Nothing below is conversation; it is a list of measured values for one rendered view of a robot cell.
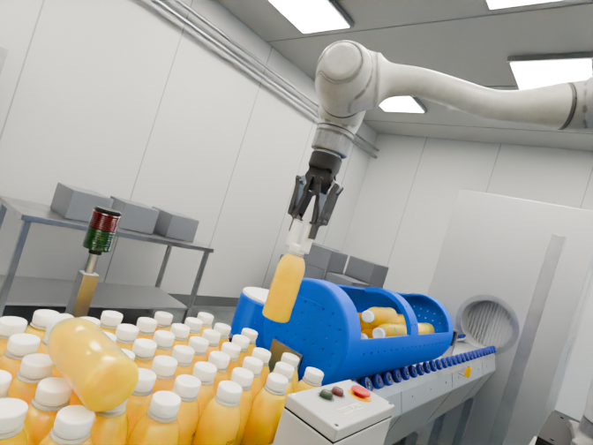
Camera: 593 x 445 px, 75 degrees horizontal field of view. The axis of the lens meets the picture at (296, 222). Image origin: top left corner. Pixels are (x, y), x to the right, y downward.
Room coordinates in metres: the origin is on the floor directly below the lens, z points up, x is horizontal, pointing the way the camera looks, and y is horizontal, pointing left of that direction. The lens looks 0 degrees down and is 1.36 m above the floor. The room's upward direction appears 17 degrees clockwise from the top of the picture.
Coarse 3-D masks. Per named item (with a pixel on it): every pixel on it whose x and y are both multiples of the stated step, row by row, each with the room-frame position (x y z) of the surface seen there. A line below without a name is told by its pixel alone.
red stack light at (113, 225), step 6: (96, 216) 0.90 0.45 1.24; (102, 216) 0.90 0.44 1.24; (108, 216) 0.91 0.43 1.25; (114, 216) 0.92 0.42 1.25; (120, 216) 0.95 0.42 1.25; (90, 222) 0.91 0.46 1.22; (96, 222) 0.90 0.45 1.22; (102, 222) 0.90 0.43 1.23; (108, 222) 0.91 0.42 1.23; (114, 222) 0.92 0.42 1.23; (96, 228) 0.90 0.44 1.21; (102, 228) 0.91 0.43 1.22; (108, 228) 0.91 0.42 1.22; (114, 228) 0.92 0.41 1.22
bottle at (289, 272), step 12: (288, 252) 0.90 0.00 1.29; (288, 264) 0.88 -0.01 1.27; (300, 264) 0.88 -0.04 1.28; (276, 276) 0.89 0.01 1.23; (288, 276) 0.87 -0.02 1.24; (300, 276) 0.89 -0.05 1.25; (276, 288) 0.88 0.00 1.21; (288, 288) 0.87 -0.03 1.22; (276, 300) 0.88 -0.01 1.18; (288, 300) 0.88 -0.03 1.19; (264, 312) 0.89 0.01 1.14; (276, 312) 0.87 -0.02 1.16; (288, 312) 0.88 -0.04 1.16
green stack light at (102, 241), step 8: (88, 232) 0.91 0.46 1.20; (96, 232) 0.90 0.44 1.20; (104, 232) 0.91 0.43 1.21; (112, 232) 0.93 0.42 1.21; (88, 240) 0.90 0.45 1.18; (96, 240) 0.90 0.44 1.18; (104, 240) 0.91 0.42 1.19; (112, 240) 0.93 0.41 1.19; (88, 248) 0.90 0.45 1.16; (96, 248) 0.90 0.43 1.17; (104, 248) 0.92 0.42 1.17
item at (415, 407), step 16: (400, 368) 1.56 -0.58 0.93; (480, 368) 2.24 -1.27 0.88; (496, 368) 2.54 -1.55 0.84; (432, 384) 1.61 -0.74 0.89; (448, 384) 1.77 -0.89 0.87; (464, 384) 1.97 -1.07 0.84; (480, 384) 2.45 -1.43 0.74; (400, 400) 1.34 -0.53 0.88; (416, 400) 1.45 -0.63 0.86; (432, 400) 1.60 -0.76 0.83; (448, 400) 1.92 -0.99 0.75; (464, 400) 2.37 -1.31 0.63; (400, 416) 1.34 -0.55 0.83; (416, 416) 1.56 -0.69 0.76; (432, 416) 1.87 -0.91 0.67; (400, 432) 1.53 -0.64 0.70
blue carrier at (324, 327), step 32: (320, 288) 1.01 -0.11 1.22; (352, 288) 1.31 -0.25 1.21; (320, 320) 1.00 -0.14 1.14; (352, 320) 0.97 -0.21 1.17; (416, 320) 1.30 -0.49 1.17; (448, 320) 1.58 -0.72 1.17; (320, 352) 0.98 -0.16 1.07; (352, 352) 0.96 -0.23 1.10; (384, 352) 1.11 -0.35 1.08; (416, 352) 1.31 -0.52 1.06
